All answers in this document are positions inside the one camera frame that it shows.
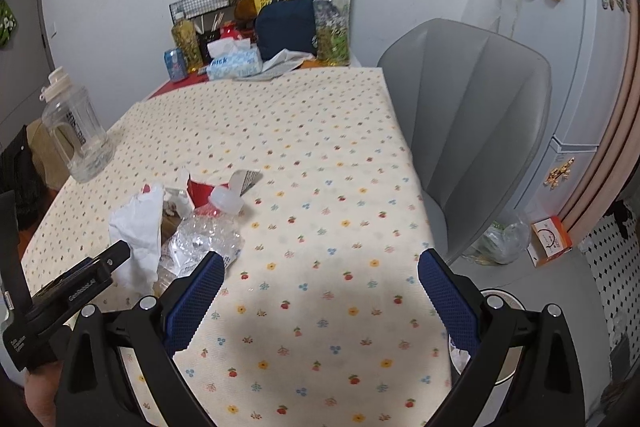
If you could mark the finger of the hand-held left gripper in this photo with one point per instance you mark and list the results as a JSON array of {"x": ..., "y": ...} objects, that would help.
[{"x": 114, "y": 257}]

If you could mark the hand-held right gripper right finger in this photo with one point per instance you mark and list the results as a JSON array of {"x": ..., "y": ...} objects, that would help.
[{"x": 450, "y": 302}]

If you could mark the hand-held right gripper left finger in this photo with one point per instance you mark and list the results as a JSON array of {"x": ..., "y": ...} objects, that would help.
[{"x": 195, "y": 297}]

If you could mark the white tissue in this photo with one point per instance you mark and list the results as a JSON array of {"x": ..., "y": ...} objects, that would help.
[{"x": 140, "y": 227}]

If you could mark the crushed clear plastic bottle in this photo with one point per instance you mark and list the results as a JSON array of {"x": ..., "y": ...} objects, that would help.
[{"x": 210, "y": 232}]

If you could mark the cream round trash bin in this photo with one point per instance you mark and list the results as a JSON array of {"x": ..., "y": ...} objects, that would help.
[{"x": 500, "y": 364}]

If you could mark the red wrapper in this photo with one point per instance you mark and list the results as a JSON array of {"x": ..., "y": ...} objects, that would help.
[{"x": 200, "y": 192}]

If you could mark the person's left forearm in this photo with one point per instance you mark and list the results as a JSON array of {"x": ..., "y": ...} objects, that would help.
[{"x": 42, "y": 397}]

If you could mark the clear plastic bag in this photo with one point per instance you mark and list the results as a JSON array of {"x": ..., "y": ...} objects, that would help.
[{"x": 500, "y": 242}]

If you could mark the orange cardboard box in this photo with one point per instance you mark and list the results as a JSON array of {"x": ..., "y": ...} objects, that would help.
[{"x": 550, "y": 242}]

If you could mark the brown coat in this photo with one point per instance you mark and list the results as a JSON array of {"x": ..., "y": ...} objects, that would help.
[{"x": 47, "y": 152}]

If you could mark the large clear water jug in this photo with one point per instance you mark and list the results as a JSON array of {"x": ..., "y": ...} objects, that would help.
[{"x": 77, "y": 132}]

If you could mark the yellow figure magnets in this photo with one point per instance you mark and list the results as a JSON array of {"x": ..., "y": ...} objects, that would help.
[{"x": 560, "y": 174}]

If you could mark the red table mat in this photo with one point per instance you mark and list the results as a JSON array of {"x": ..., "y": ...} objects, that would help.
[{"x": 170, "y": 88}]

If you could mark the floral tablecloth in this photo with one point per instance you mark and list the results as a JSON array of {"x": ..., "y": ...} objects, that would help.
[{"x": 300, "y": 147}]

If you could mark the grey chair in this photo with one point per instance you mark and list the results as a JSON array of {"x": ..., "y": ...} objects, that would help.
[{"x": 465, "y": 117}]

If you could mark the blue tissue box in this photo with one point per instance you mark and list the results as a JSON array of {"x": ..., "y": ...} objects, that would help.
[{"x": 232, "y": 64}]

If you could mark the black pen holder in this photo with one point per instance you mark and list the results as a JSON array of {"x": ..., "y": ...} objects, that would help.
[{"x": 210, "y": 44}]

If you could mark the red lidded pot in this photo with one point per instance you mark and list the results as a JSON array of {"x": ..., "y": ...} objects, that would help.
[{"x": 230, "y": 31}]

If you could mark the green hanging toy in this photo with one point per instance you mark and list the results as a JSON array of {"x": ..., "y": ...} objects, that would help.
[{"x": 7, "y": 24}]

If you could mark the white fridge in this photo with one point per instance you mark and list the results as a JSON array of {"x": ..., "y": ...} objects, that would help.
[{"x": 565, "y": 57}]

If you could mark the brown plush toy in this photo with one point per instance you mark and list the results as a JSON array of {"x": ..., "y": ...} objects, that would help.
[{"x": 246, "y": 9}]

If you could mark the navy lunch bag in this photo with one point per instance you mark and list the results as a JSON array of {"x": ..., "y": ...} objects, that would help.
[{"x": 285, "y": 27}]

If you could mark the clear bottle with plants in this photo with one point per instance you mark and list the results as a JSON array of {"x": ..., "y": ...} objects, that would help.
[{"x": 332, "y": 32}]

